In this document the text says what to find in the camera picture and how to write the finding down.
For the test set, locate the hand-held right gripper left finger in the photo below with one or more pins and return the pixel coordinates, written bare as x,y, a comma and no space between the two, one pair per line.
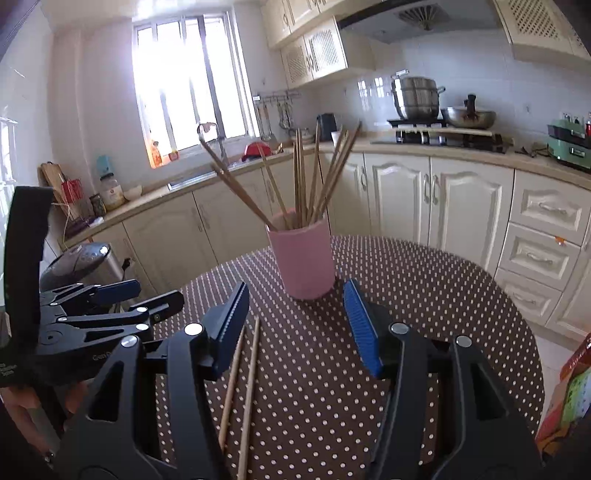
231,323

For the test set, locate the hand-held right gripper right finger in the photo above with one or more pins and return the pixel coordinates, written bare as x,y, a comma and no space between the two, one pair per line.
362,327

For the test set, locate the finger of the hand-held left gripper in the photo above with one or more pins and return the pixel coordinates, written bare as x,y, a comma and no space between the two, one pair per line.
161,307
120,291

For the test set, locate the single wooden chopstick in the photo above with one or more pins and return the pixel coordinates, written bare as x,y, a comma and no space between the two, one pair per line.
249,397
232,387

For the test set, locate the pink cup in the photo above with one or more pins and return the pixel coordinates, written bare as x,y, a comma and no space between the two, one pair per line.
300,258

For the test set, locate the bunch of wooden chopsticks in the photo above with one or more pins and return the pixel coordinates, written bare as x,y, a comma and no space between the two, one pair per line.
298,184

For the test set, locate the person's left hand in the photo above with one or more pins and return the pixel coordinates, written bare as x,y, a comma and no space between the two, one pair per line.
18,415

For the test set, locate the silver trash bin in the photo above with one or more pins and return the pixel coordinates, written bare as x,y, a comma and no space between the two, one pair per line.
113,267

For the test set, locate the brown polka dot tablecloth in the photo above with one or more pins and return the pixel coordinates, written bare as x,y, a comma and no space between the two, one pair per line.
415,323

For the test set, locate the small dark jar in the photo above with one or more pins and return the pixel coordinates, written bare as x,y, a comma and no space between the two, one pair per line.
97,205

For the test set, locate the red knife holder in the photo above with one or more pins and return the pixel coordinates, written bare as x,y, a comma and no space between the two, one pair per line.
71,194

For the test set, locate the wooden cutting board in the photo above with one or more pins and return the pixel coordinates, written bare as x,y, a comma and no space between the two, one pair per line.
51,182

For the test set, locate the large white label jar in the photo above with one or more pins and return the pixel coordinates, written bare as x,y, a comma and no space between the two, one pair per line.
112,194

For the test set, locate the small white bowl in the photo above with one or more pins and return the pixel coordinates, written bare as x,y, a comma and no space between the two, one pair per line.
132,193

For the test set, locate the steel sink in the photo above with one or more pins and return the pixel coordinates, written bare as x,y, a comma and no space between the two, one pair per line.
194,181

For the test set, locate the cream base cabinets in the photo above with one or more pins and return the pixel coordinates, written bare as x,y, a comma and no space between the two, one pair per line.
401,198

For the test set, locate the orange bottle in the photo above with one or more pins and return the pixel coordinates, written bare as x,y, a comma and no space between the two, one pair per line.
156,154

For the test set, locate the small red jar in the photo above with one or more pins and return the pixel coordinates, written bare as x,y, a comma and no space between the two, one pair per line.
173,155

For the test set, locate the cream cabinet drawer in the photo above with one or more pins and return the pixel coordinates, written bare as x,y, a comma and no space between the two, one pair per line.
538,258
549,210
526,297

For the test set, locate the metal faucet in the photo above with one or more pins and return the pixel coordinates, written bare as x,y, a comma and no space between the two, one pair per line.
221,147

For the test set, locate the red plastic basin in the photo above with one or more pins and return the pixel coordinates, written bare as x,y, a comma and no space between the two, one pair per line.
256,151

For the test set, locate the small white cup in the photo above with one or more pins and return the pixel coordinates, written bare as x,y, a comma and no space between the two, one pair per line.
336,136

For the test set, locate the black gas stove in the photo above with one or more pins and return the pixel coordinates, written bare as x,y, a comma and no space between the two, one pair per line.
443,141

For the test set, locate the black electric kettle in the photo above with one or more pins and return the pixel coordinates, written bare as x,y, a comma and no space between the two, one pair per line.
326,127

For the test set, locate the kitchen window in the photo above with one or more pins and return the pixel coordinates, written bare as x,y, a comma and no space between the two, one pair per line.
184,92

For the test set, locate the colourful cardboard box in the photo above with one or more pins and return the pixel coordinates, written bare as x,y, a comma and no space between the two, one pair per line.
570,397

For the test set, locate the steel wok with lid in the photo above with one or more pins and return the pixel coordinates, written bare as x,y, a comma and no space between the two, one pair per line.
468,116

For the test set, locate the steel steamer pot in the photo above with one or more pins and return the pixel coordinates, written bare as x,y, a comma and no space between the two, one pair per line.
415,97

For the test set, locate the green multi cooker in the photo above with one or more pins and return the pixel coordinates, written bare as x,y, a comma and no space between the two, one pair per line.
570,147

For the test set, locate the range hood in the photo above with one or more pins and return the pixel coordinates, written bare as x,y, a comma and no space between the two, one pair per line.
415,21

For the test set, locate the blue wall holder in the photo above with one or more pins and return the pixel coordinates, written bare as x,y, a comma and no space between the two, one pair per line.
104,165

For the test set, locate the metal utensil rail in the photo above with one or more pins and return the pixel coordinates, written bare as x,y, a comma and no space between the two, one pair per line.
277,97

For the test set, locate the lattice door wall cabinet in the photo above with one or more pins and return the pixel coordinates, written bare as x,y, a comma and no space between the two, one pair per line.
540,27
323,55

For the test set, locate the cream upper wall cabinets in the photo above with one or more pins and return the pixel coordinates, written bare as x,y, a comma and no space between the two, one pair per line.
295,18

